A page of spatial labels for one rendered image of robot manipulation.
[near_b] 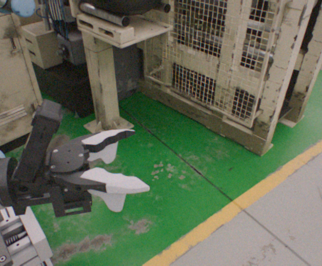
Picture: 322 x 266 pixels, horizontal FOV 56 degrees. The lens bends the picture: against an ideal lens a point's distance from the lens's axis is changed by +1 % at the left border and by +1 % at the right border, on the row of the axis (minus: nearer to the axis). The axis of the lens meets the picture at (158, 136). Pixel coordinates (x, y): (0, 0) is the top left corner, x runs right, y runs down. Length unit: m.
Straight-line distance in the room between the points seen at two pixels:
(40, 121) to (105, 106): 1.71
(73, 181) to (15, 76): 1.67
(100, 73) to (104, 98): 0.19
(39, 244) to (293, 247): 1.24
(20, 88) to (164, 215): 1.17
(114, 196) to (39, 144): 0.12
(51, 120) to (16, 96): 1.70
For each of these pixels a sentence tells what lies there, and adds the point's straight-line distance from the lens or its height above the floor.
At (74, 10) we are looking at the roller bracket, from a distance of 1.75.
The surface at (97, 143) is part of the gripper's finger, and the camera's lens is 0.48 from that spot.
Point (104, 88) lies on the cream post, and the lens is 2.03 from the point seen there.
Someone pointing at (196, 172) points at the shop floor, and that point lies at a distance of 1.93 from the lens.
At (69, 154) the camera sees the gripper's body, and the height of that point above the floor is 1.07.
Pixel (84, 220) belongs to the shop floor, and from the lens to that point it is 1.73.
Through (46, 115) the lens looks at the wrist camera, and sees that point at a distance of 0.40.
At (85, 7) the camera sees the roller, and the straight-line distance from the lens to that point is 1.71.
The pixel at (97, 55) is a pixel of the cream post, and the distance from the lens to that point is 1.92.
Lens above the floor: 1.37
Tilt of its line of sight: 39 degrees down
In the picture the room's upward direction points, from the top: straight up
